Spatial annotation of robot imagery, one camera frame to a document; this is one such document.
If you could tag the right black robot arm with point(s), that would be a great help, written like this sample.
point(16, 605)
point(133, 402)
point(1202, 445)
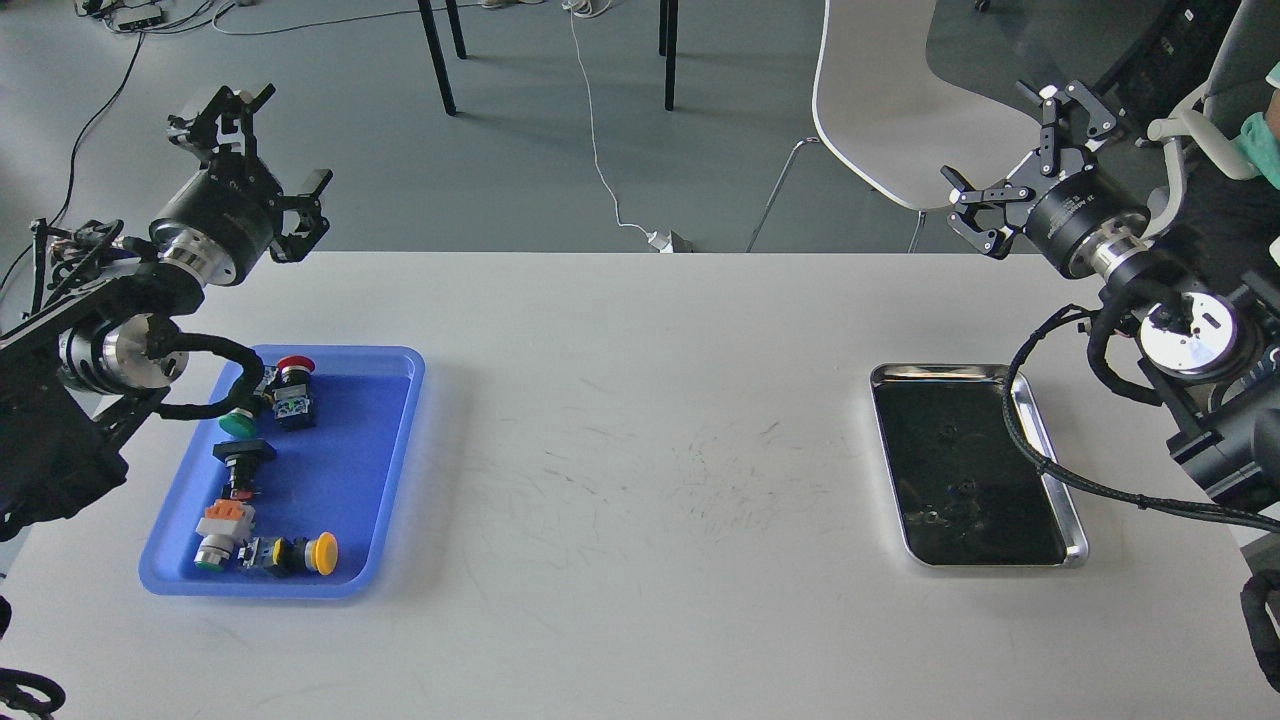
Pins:
point(1161, 336)

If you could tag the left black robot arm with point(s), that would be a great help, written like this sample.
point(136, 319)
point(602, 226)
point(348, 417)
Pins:
point(100, 350)

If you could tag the yellow mushroom push button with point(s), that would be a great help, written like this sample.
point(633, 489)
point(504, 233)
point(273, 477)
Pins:
point(281, 557)

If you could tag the red mushroom push button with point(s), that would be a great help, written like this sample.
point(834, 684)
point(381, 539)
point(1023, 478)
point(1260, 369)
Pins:
point(292, 401)

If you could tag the black square push button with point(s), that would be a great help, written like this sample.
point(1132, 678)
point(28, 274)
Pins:
point(243, 458)

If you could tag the shiny metal tray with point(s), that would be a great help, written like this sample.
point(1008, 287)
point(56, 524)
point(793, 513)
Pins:
point(1020, 517)

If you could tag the green push button switch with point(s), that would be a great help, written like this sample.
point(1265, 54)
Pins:
point(244, 421)

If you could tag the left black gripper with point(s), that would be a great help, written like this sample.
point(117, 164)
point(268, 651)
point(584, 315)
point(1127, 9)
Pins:
point(233, 201)

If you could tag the grey office chair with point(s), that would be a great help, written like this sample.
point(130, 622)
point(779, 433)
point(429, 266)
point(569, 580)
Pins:
point(1223, 121)

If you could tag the blue plastic tray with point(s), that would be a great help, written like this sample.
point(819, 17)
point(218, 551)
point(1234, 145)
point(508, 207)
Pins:
point(342, 476)

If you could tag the white plastic chair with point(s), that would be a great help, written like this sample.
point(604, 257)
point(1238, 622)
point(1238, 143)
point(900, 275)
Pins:
point(880, 109)

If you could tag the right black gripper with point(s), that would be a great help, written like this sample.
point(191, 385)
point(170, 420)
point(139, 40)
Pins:
point(1056, 197)

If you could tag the seated person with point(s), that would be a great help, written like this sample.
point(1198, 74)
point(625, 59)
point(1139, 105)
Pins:
point(1226, 226)

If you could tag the orange white green switch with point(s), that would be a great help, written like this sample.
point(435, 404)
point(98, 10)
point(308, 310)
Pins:
point(224, 527)

